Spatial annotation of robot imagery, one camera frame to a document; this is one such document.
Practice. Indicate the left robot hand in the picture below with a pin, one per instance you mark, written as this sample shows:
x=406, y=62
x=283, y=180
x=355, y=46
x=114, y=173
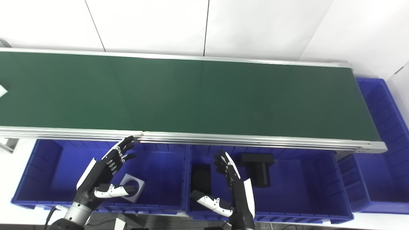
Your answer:
x=99, y=172

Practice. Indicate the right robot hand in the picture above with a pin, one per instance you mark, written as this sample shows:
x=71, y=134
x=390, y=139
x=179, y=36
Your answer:
x=239, y=195

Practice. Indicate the white square part with hole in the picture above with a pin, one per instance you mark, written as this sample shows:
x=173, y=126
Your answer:
x=2, y=91
x=140, y=184

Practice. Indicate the black T-shaped part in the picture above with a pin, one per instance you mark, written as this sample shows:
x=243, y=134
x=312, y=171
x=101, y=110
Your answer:
x=260, y=174

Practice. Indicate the blue plastic bin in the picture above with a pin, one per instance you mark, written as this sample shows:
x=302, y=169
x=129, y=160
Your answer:
x=383, y=159
x=303, y=191
x=159, y=179

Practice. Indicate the aluminium conveyor support leg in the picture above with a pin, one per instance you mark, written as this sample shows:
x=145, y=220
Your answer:
x=8, y=145
x=342, y=155

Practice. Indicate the green conveyor belt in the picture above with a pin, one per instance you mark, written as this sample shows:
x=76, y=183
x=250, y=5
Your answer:
x=191, y=95

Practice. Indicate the white floor bracket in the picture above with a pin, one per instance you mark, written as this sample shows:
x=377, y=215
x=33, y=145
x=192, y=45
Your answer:
x=119, y=225

